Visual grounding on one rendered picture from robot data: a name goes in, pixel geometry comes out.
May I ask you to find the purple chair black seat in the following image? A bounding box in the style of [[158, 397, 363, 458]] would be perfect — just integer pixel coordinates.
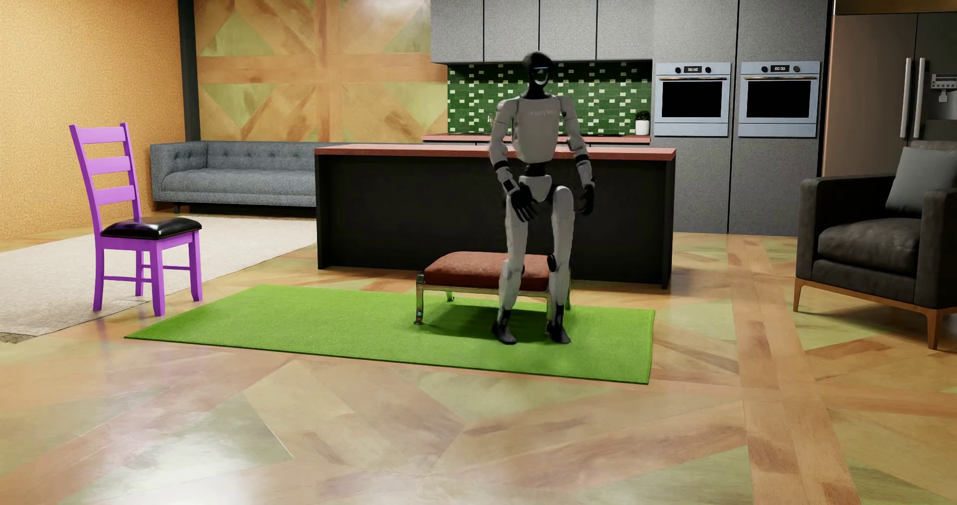
[[69, 122, 204, 318]]

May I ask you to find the robot left leg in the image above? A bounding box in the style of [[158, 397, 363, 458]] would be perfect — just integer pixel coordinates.
[[544, 185, 577, 346]]

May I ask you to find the red kitchen counter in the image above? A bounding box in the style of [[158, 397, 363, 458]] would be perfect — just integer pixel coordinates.
[[422, 133, 653, 146]]

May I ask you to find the robot grey torso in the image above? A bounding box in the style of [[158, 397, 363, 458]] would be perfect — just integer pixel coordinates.
[[507, 94, 571, 179]]

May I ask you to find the red cushioned metal stool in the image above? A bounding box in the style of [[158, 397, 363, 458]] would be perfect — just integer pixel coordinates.
[[413, 251, 574, 327]]

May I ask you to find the black kitchen island red top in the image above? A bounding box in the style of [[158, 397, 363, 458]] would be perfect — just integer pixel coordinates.
[[314, 144, 677, 291]]

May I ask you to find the green tile backsplash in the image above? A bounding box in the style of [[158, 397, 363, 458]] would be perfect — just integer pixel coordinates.
[[447, 60, 653, 137]]

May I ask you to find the grey tall oven cabinet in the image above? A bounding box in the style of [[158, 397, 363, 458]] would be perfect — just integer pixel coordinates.
[[651, 0, 831, 237]]

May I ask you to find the robot black visor head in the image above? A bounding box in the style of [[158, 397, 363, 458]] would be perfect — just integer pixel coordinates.
[[522, 51, 555, 97]]

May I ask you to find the silver built-in oven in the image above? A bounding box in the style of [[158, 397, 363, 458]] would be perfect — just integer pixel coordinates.
[[653, 61, 733, 139], [737, 60, 822, 140]]

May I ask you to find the grey upper cabinet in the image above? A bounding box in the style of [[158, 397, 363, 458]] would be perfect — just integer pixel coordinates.
[[430, 0, 485, 65], [596, 0, 655, 62], [483, 0, 541, 64], [538, 0, 598, 62]]

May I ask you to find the green rug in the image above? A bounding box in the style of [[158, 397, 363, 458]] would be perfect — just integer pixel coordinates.
[[123, 284, 657, 386]]

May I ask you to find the dark leather armchair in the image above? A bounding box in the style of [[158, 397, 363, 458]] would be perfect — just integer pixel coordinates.
[[792, 140, 957, 351]]

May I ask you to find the grey tufted sofa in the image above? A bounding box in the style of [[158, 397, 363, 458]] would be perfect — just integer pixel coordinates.
[[149, 141, 319, 215]]

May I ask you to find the stainless steel refrigerator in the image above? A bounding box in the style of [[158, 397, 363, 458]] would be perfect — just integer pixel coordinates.
[[821, 0, 957, 180]]

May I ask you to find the grey throw pillow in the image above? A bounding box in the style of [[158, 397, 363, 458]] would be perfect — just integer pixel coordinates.
[[885, 146, 957, 219]]

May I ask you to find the beige carpet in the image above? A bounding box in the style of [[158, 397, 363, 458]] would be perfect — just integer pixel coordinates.
[[0, 215, 319, 342]]

